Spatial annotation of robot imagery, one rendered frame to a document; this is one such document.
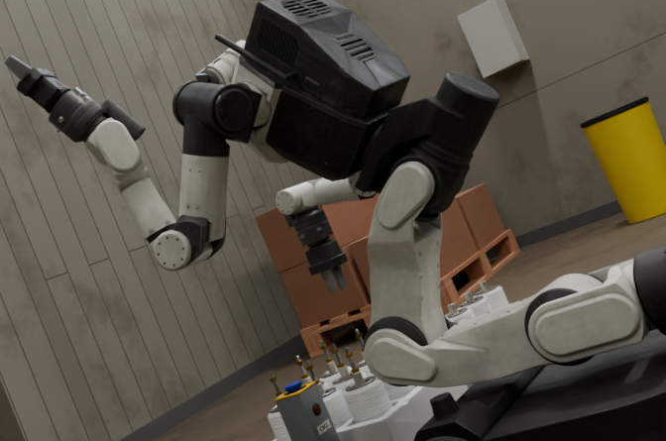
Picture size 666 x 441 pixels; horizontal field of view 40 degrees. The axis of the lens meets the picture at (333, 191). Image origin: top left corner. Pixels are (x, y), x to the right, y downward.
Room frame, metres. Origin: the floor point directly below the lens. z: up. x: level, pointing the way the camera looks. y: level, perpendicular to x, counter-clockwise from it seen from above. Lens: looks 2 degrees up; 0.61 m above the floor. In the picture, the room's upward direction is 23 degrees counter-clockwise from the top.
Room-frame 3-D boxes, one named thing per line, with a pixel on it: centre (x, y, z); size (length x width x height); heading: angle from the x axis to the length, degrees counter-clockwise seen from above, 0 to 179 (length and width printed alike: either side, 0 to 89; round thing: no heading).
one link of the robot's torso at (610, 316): (1.70, -0.36, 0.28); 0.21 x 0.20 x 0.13; 59
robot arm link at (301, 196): (2.38, 0.10, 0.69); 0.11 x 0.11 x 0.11; 51
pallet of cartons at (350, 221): (5.34, -0.24, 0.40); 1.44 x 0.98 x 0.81; 149
